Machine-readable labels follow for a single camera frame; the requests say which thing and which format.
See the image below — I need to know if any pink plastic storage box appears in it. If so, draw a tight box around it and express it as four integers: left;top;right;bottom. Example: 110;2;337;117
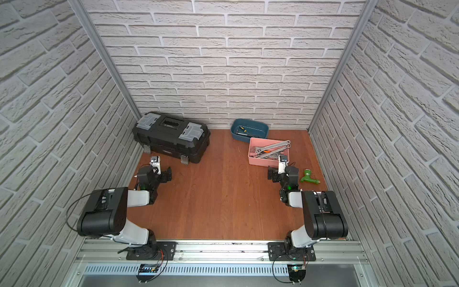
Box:
248;138;291;167

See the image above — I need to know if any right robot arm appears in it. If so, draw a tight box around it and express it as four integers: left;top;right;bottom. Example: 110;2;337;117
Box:
267;166;349;254

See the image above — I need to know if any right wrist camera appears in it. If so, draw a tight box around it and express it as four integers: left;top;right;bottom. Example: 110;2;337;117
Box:
278;155;289;174

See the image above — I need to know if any controller board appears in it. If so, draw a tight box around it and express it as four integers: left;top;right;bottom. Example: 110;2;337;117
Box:
288;265;307;284
136;264;161;283

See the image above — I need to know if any black plastic toolbox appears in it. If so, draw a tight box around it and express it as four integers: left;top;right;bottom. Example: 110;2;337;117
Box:
132;112;211;165

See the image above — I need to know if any left controller board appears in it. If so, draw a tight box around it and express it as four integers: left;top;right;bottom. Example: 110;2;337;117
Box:
136;264;161;283

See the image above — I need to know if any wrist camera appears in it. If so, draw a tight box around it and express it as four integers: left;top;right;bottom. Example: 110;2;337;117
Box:
278;155;289;174
149;155;161;175

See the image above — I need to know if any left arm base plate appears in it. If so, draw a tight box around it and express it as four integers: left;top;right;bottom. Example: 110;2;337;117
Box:
126;241;178;261

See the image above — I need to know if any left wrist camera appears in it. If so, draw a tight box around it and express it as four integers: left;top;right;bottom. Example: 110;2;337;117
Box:
149;155;161;175

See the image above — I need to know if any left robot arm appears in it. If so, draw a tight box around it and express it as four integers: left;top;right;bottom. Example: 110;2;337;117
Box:
76;163;172;246

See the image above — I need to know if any right controller board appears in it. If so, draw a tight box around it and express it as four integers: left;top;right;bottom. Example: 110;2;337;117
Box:
288;265;307;284

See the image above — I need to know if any teal plastic bin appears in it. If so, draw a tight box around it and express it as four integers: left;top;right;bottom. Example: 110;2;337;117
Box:
230;118;269;143

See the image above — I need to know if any silver adjustable wrench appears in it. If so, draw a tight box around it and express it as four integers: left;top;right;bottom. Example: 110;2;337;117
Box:
249;147;289;159

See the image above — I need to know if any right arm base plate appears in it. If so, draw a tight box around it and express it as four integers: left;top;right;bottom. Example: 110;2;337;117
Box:
267;242;316;262

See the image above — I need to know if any green toy drill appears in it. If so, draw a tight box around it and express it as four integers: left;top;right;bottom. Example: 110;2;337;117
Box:
300;169;321;185

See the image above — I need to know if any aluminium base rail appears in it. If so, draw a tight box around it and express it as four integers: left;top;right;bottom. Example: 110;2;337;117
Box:
75;239;369;264

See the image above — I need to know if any large silver combination wrench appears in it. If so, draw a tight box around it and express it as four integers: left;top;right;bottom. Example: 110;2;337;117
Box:
254;141;291;154

